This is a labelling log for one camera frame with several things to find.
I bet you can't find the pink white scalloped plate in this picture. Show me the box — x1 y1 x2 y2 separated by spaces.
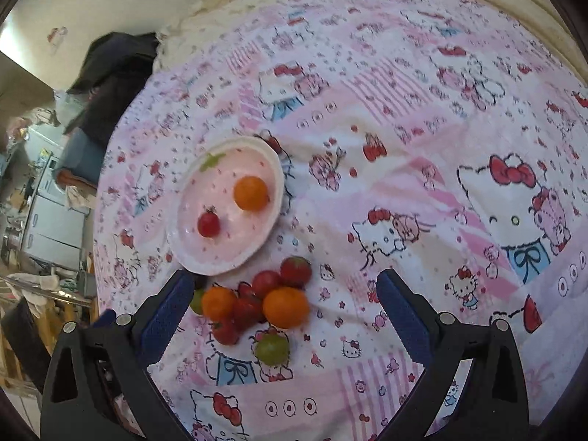
165 137 286 276

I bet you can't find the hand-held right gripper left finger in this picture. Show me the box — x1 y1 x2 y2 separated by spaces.
40 269 196 441

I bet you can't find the small strawberry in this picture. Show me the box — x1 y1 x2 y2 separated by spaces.
280 256 313 288

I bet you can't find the black jacket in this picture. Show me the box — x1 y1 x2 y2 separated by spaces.
64 32 161 136

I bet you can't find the cherry tomato with stem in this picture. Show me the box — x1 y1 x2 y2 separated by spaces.
197 209 221 239

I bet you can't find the wooden rack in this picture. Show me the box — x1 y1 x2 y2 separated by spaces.
0 294 97 391

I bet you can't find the blue grey cushion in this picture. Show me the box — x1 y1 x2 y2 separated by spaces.
60 129 108 175

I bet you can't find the small orange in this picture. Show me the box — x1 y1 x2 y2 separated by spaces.
263 287 309 329
201 286 237 321

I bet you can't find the pink cartoon printed blanket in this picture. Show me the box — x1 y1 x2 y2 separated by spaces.
92 0 588 441

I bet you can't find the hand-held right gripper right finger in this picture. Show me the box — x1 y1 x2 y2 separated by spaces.
376 269 529 441

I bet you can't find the large orange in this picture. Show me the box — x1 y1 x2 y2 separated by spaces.
233 175 269 212

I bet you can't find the white crumpled cloth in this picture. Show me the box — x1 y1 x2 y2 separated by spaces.
64 186 97 212

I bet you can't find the orange cloth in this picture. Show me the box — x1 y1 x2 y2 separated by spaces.
55 169 99 189

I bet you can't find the white lace bedding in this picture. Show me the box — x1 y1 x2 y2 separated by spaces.
156 0 359 69

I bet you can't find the white plastic bag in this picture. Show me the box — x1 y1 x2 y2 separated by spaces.
54 89 83 120

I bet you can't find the white cabinet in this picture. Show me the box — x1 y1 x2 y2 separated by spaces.
23 129 90 267

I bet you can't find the white towel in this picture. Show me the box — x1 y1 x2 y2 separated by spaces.
9 273 60 306

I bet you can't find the red cherry tomato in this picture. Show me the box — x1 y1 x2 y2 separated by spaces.
232 296 265 331
252 270 282 298

